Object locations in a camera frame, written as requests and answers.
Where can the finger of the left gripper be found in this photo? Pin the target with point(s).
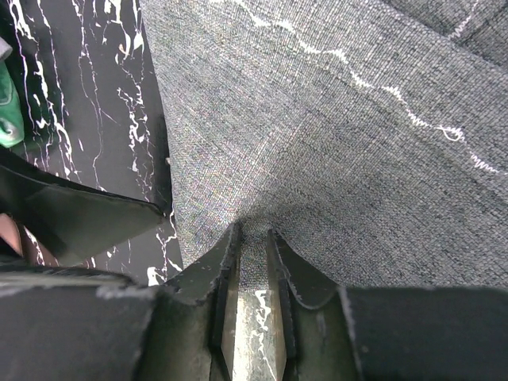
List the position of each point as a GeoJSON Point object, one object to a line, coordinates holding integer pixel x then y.
{"type": "Point", "coordinates": [74, 222]}

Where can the dark grey napkin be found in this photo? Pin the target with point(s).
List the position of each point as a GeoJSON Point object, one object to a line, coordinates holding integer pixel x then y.
{"type": "Point", "coordinates": [372, 135]}

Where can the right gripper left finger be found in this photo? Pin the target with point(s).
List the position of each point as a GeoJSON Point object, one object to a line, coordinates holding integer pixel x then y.
{"type": "Point", "coordinates": [203, 312]}

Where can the green packet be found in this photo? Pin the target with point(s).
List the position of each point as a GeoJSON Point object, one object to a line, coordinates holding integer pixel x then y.
{"type": "Point", "coordinates": [12, 124]}

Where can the pink divided tray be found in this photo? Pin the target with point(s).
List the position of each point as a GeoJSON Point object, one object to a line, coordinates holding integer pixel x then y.
{"type": "Point", "coordinates": [24, 243]}

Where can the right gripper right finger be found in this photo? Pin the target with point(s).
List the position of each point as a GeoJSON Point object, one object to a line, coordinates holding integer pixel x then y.
{"type": "Point", "coordinates": [312, 340]}

